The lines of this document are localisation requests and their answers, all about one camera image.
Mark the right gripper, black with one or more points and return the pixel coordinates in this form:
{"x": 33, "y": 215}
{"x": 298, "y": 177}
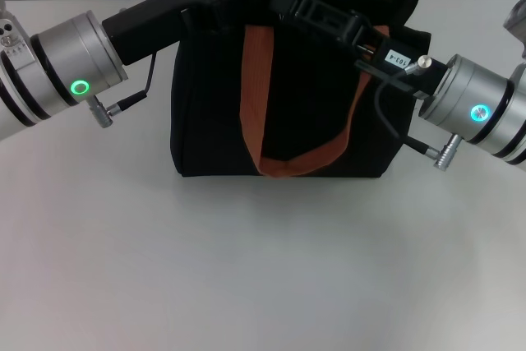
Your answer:
{"x": 394, "y": 67}

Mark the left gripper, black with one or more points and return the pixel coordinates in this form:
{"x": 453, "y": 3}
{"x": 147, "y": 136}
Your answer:
{"x": 156, "y": 18}

